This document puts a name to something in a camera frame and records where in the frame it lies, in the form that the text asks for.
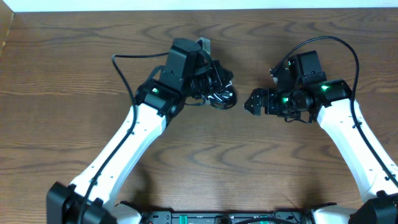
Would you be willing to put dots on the cardboard panel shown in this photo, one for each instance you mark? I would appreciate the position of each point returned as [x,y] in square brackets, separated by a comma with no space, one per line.
[6,18]

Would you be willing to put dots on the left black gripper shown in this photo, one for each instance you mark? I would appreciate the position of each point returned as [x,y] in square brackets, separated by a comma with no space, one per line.
[217,70]

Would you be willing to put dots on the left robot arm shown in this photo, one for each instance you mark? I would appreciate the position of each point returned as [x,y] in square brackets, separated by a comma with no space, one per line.
[189,72]

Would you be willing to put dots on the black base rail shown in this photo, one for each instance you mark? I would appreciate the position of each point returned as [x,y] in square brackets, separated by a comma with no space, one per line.
[170,217]

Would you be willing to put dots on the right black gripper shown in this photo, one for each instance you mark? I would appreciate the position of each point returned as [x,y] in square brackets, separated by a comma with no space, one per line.
[257,94]

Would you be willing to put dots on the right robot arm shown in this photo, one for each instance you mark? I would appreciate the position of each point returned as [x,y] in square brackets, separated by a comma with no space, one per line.
[302,87]

